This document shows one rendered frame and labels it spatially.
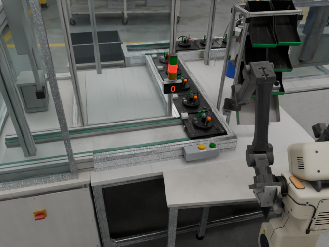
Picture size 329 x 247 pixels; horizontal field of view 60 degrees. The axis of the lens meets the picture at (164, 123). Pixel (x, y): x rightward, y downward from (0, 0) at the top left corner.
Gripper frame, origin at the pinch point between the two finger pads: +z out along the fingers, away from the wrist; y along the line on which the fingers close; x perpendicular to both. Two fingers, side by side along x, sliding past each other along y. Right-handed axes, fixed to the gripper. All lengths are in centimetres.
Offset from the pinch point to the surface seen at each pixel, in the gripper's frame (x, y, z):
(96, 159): 43, 74, -6
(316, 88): -42, -102, 74
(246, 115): 2.7, -15.1, 8.3
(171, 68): -16.1, 38.5, -4.6
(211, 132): 17.3, 6.7, 6.4
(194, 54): -66, 9, 109
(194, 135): 20.8, 17.7, 4.8
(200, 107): -1.2, 11.3, 28.7
